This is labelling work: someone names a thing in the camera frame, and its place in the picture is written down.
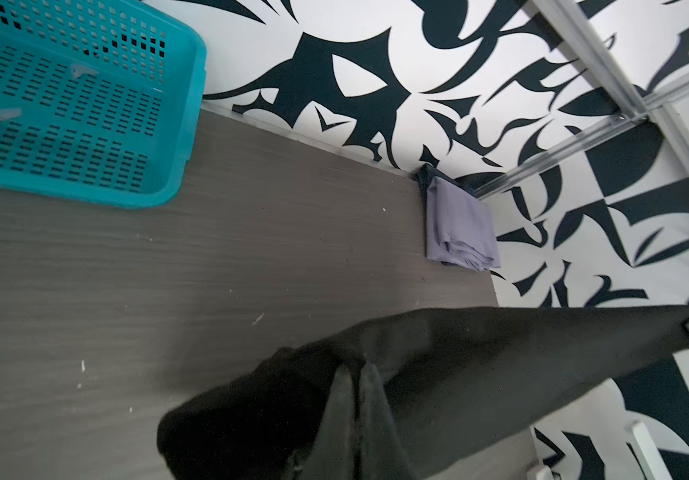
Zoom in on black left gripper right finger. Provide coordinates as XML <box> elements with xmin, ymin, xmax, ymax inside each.
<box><xmin>359</xmin><ymin>364</ymin><xmax>416</xmax><ymax>479</ymax></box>

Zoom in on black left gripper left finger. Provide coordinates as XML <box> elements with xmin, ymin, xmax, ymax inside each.
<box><xmin>300</xmin><ymin>366</ymin><xmax>356</xmax><ymax>479</ymax></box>

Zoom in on black garment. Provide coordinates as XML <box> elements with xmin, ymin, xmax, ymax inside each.
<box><xmin>156</xmin><ymin>306</ymin><xmax>689</xmax><ymax>479</ymax></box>

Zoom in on lilac skirt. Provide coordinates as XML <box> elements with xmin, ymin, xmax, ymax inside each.
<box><xmin>426</xmin><ymin>177</ymin><xmax>502</xmax><ymax>272</ymax></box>

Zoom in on teal plastic basket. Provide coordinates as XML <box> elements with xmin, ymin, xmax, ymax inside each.
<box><xmin>0</xmin><ymin>0</ymin><xmax>206</xmax><ymax>208</ymax></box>

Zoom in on aluminium cage frame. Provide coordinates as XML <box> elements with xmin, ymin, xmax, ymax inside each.
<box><xmin>475</xmin><ymin>1</ymin><xmax>689</xmax><ymax>200</ymax></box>

